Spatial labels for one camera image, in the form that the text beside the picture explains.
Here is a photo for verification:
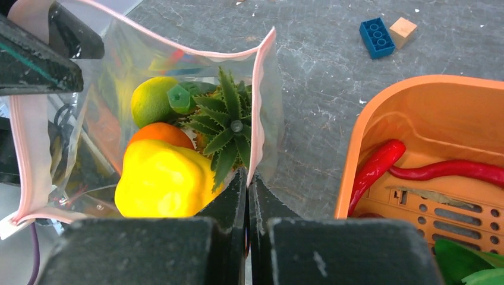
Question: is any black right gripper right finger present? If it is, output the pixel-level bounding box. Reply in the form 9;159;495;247
248;175;443;284

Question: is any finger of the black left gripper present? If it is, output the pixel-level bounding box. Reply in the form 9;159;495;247
1;15;84;96
48;3;105;59

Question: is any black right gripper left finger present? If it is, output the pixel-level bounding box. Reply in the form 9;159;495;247
39;169;247;284

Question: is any yellow toy banana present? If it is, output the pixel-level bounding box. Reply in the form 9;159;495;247
114;140;224;218

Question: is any toy lemon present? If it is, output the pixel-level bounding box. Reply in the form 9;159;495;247
130;77;179;128

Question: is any toy pineapple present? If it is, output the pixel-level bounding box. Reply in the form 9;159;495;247
180;66;251;192

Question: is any toy orange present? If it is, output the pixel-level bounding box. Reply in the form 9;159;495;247
128;122;195;150

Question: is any green toy cucumber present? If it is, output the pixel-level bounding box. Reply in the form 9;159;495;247
167;81;217;115

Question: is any clear pink-dotted zip bag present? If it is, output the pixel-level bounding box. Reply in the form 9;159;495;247
1;1;283;239

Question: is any red and blue lego block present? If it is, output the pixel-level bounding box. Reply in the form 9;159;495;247
148;49;206;76

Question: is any short red toy chili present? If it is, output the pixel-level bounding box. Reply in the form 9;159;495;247
347;139;406;217

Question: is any tan plastic toy crate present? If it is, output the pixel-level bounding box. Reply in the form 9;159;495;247
353;175;503;254

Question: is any toy bok choy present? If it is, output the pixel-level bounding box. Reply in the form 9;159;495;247
434;239;503;285

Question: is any orange plastic bin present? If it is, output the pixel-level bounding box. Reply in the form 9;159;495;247
334;75;503;219

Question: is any red toy chili pepper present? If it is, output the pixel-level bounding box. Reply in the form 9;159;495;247
388;160;503;188

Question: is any blue lego brick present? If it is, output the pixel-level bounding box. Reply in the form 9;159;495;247
359;17;396;59

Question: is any small wooden cube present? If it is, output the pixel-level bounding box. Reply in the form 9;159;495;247
389;17;417;49

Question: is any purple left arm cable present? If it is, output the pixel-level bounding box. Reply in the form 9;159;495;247
26;222;41;285

